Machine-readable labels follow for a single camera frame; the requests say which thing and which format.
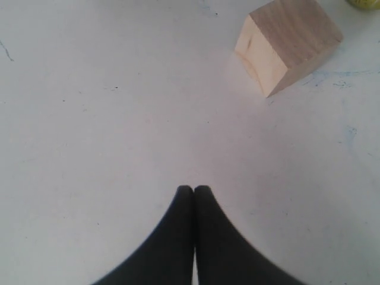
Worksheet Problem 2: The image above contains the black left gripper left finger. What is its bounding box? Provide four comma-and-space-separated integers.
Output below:
96, 185, 195, 285

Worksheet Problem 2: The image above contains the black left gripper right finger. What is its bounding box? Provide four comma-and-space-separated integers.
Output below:
194, 185, 302, 285

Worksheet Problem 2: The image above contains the yellow tennis ball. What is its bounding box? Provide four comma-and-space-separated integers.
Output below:
347, 0, 380, 11

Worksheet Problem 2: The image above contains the wooden cube block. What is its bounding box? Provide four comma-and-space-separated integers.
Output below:
235, 0, 343, 97

